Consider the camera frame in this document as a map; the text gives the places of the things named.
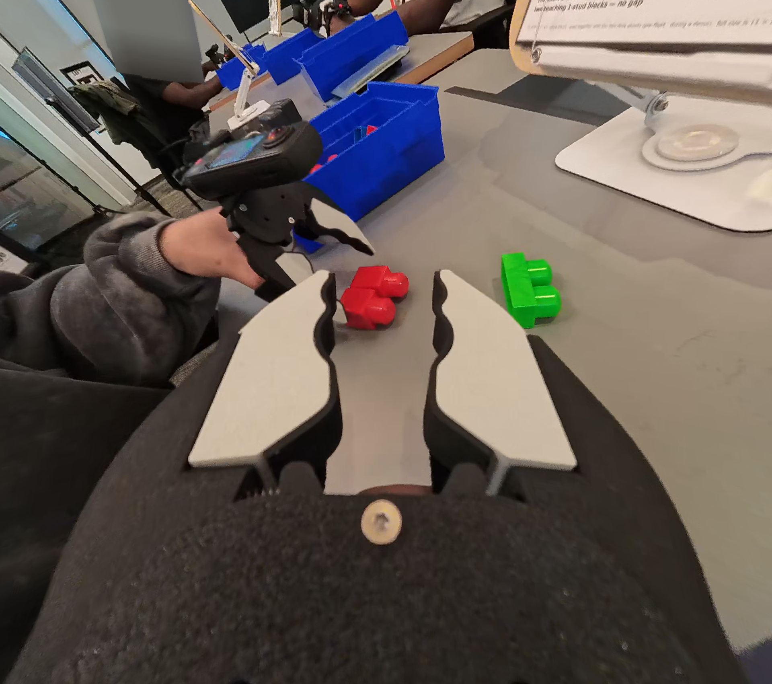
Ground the blue plastic bin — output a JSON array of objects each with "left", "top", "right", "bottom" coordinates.
[
  {"left": 300, "top": 11, "right": 411, "bottom": 103},
  {"left": 262, "top": 28, "right": 327, "bottom": 85},
  {"left": 292, "top": 81, "right": 446, "bottom": 254},
  {"left": 216, "top": 43, "right": 268, "bottom": 91}
]

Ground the person's left forearm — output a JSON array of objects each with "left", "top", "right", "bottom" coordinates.
[{"left": 0, "top": 212, "right": 222, "bottom": 389}]

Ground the black chair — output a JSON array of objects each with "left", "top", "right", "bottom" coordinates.
[{"left": 69, "top": 81, "right": 207, "bottom": 216}]

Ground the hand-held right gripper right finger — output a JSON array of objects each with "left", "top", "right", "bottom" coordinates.
[{"left": 422, "top": 269, "right": 579, "bottom": 497}]

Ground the person's left hand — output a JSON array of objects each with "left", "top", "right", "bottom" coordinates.
[{"left": 160, "top": 206, "right": 267, "bottom": 291}]

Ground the black framed marker sign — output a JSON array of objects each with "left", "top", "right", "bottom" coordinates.
[{"left": 60, "top": 62, "right": 101, "bottom": 94}]

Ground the person's own dark clothing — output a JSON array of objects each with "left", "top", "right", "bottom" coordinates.
[{"left": 0, "top": 268, "right": 219, "bottom": 637}]

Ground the clear plastic pouch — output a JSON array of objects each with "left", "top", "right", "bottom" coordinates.
[{"left": 332, "top": 45, "right": 411, "bottom": 99}]

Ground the wooden board document stand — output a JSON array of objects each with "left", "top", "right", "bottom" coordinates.
[{"left": 187, "top": 0, "right": 271, "bottom": 131}]

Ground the white document stand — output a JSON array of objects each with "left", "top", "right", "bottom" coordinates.
[{"left": 509, "top": 0, "right": 772, "bottom": 234}]

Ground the dark grey desk cable cover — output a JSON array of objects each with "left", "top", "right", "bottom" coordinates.
[{"left": 445, "top": 75, "right": 629, "bottom": 125}]

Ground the green two-stud building block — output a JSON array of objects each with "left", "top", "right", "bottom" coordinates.
[{"left": 501, "top": 253, "right": 563, "bottom": 329}]

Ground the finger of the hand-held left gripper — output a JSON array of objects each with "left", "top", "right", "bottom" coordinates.
[
  {"left": 274, "top": 251, "right": 317, "bottom": 289},
  {"left": 303, "top": 185, "right": 376, "bottom": 257}
]

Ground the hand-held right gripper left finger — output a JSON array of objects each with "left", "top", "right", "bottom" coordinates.
[{"left": 188, "top": 269, "right": 343, "bottom": 495}]

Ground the olive green jacket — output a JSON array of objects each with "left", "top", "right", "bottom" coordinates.
[{"left": 69, "top": 81, "right": 143, "bottom": 146}]

